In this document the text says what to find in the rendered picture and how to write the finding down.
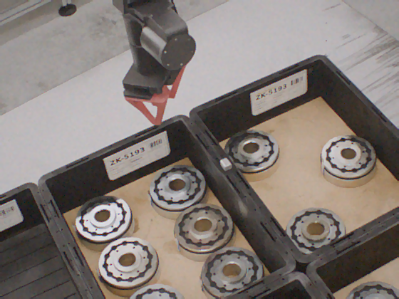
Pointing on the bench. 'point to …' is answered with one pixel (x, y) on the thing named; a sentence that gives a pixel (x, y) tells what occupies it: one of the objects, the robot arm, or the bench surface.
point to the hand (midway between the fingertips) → (162, 107)
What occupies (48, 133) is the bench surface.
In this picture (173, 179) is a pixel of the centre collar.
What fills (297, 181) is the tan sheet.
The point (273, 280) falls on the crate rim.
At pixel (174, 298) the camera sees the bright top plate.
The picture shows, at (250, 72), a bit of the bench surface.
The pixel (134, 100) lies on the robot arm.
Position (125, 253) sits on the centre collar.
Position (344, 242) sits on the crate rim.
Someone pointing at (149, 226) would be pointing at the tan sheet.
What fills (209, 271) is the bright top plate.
